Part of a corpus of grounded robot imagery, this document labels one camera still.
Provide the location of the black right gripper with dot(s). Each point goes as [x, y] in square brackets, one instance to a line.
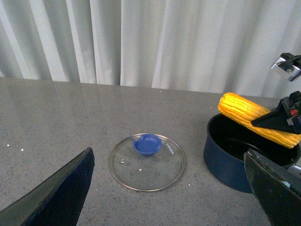
[286, 117]

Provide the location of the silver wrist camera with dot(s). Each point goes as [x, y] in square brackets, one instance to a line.
[288, 66]

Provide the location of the white curtain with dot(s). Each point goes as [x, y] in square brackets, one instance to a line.
[212, 46]

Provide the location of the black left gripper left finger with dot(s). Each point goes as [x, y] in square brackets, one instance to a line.
[57, 201]

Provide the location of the dark blue saucepan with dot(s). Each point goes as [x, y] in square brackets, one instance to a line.
[226, 143]

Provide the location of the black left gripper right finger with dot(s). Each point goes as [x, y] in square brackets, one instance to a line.
[277, 189]

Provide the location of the yellow corn cob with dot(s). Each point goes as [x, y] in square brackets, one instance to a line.
[243, 111]

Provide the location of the glass lid blue knob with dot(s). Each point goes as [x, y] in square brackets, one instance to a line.
[147, 162]

